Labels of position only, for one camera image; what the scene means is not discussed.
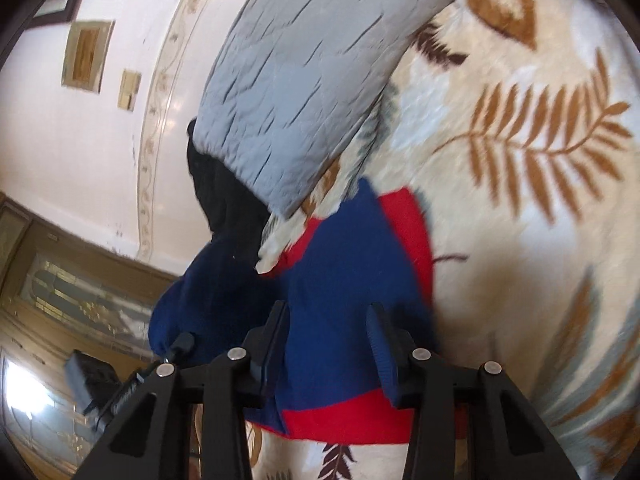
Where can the small rectangular wall opening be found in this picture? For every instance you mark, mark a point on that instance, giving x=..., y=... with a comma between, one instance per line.
x=129, y=90

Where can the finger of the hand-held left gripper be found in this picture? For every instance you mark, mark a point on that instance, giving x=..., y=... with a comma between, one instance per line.
x=183, y=346

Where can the large rectangular wall opening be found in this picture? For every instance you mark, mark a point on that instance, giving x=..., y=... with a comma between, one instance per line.
x=87, y=55

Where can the blue and red garment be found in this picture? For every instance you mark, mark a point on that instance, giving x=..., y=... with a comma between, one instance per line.
x=345, y=260

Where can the floral fleece blanket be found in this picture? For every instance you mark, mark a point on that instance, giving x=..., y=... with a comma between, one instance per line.
x=525, y=260

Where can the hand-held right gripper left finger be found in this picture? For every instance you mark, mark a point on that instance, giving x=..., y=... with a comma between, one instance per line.
x=276, y=332

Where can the wooden door with glass panels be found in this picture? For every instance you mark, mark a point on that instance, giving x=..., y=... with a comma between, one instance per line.
x=50, y=320

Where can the grey quilted pillow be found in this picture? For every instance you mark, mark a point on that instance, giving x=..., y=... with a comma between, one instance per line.
x=300, y=85

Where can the black cloth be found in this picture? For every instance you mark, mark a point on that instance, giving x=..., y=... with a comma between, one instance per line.
x=225, y=210

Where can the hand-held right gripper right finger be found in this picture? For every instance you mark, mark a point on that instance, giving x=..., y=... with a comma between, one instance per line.
x=380, y=347

